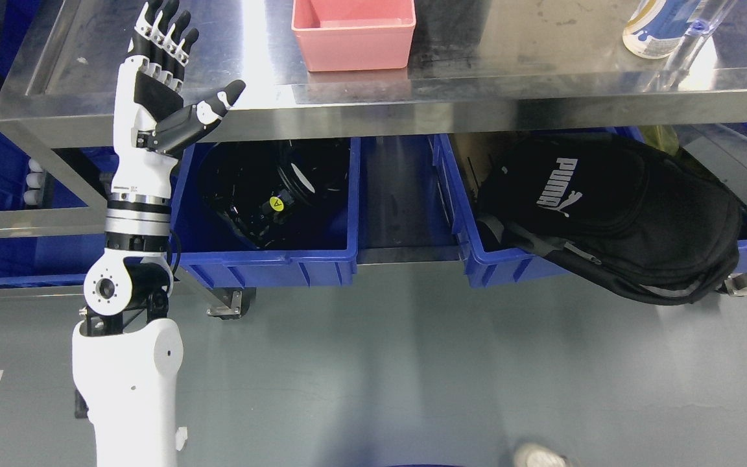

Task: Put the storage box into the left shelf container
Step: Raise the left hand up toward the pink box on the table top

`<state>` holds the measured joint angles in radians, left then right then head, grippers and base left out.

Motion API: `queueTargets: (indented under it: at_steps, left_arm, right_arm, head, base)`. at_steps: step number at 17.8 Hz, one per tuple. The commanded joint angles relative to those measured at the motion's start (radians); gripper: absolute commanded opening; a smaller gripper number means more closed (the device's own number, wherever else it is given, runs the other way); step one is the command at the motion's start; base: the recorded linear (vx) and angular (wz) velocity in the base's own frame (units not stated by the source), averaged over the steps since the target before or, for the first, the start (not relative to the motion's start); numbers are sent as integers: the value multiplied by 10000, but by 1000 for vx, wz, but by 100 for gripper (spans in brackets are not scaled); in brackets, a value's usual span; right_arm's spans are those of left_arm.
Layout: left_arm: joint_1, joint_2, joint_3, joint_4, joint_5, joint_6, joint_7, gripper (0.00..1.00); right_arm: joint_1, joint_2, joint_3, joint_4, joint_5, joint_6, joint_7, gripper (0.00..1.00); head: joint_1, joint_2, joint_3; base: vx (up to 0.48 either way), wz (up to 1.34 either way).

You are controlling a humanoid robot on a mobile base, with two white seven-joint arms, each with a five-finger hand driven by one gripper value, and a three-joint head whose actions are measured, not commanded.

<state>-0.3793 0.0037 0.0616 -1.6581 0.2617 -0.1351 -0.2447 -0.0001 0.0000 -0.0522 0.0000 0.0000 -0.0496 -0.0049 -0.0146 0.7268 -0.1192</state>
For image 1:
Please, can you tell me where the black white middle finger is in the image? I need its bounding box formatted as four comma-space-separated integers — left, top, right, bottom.
158, 10, 191, 85

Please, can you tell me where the black helmet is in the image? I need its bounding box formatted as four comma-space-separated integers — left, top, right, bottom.
198, 138, 351, 250

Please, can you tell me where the blue bin far left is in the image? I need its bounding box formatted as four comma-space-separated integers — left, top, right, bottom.
0, 133, 104, 287

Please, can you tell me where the blue bin with backpack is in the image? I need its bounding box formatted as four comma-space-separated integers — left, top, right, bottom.
432, 126, 747, 289

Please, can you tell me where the black Puma backpack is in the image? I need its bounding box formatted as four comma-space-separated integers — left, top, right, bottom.
475, 132, 743, 305

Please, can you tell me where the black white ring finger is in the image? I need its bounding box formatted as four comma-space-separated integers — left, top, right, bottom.
145, 1, 179, 77

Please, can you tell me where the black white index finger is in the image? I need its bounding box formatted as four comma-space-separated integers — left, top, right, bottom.
172, 29, 199, 92

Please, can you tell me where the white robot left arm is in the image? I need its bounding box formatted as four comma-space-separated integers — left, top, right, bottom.
72, 1, 245, 466

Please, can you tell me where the stainless steel table cart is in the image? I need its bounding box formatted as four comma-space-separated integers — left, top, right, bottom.
0, 1, 747, 237

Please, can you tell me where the white shoe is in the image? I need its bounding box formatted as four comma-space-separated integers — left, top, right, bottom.
513, 442, 573, 467

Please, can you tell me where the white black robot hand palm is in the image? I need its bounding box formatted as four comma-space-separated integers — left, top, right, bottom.
112, 55, 184, 199

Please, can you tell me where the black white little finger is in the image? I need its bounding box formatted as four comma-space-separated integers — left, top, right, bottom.
128, 2, 151, 68

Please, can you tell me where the pink plastic storage box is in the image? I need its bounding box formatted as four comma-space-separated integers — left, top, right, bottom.
291, 1, 417, 72

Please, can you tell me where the blue bin with helmet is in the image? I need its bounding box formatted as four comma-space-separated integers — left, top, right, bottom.
172, 137, 362, 289

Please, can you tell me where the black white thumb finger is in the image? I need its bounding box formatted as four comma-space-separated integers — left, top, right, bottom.
151, 80, 246, 156

